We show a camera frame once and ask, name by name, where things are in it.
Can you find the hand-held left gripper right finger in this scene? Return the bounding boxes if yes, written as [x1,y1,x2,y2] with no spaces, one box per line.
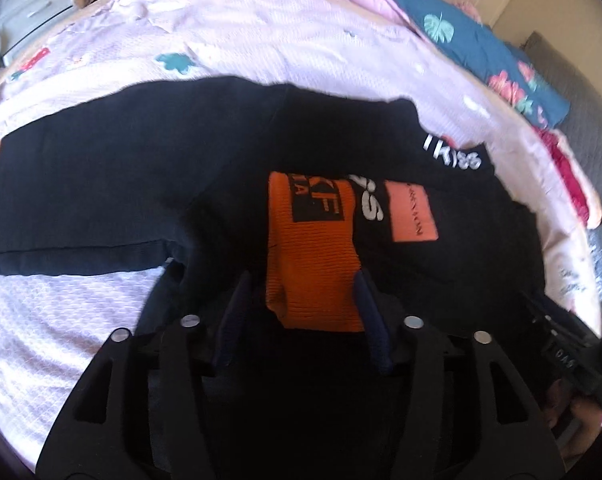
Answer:
[351,267,565,480]

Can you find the person's right hand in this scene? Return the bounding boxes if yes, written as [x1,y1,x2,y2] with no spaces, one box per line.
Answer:
[548,392,602,456]

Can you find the blue floral quilt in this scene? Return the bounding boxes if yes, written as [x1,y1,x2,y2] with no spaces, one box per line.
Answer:
[355,0,572,130]

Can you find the pink printed bed sheet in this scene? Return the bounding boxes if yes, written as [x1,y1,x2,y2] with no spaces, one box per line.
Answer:
[0,0,602,471]

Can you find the white drawer cabinet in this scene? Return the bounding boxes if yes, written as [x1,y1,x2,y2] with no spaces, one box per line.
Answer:
[0,0,78,57]

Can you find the black shirt with orange patches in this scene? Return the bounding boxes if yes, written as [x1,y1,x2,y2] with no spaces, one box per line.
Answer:
[0,75,549,376]

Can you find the grey headboard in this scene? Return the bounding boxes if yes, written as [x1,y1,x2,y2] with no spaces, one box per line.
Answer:
[523,31,602,311]

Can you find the magenta cloth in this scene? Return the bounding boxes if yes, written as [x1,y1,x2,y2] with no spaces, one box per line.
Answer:
[535,127,602,230]

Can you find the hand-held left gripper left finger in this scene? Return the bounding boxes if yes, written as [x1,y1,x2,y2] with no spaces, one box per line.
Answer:
[36,270,254,480]

